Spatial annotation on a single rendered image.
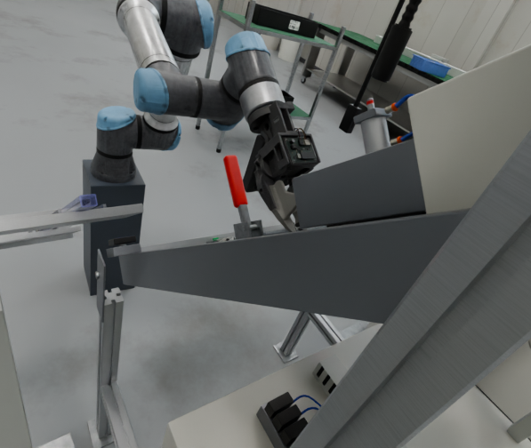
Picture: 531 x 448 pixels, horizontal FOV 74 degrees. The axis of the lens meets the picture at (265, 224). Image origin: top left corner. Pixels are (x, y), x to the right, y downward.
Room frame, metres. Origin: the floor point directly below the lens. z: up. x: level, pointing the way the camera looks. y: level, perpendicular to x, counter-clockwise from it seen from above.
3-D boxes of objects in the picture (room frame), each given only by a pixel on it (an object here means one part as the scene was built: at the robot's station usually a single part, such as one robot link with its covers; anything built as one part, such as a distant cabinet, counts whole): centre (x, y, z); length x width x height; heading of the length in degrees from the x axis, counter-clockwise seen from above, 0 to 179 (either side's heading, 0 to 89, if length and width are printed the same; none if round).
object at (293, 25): (3.10, 0.40, 1.01); 0.57 x 0.17 x 0.11; 134
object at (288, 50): (7.68, 0.69, 0.30); 0.50 x 0.49 x 0.60; 131
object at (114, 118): (1.06, 0.57, 0.72); 0.13 x 0.12 x 0.14; 127
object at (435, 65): (5.33, -0.97, 0.52); 2.99 x 1.13 x 1.03; 41
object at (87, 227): (1.05, 0.58, 0.28); 0.18 x 0.18 x 0.55; 41
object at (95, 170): (1.05, 0.58, 0.60); 0.15 x 0.15 x 0.10
